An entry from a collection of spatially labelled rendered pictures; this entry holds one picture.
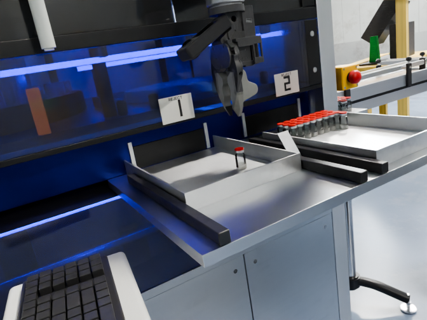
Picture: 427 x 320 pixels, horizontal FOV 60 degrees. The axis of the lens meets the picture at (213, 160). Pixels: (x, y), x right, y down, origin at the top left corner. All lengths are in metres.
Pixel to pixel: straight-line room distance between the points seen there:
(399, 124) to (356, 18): 8.58
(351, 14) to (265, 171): 8.97
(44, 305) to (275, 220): 0.35
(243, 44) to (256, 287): 0.71
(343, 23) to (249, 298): 8.84
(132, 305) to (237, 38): 0.52
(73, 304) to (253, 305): 0.70
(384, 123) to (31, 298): 0.86
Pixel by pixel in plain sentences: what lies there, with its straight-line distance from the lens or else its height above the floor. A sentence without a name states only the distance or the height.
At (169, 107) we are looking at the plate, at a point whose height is 1.03.
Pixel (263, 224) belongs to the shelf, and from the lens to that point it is 0.55.
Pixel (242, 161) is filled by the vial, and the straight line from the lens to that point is 0.79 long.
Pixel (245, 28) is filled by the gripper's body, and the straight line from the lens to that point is 0.78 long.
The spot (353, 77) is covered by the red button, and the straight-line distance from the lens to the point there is 1.21.
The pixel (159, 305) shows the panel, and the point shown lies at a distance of 1.01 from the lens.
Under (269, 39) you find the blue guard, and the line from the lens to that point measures 1.03.
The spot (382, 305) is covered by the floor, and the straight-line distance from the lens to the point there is 1.83.
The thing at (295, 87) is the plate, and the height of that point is 1.00.
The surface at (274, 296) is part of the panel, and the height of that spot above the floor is 0.39.
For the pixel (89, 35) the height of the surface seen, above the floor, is 1.20.
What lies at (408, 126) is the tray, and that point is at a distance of 1.00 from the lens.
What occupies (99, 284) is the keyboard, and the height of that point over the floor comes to 0.83.
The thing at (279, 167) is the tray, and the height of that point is 0.90.
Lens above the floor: 1.13
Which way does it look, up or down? 16 degrees down
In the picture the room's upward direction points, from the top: 9 degrees counter-clockwise
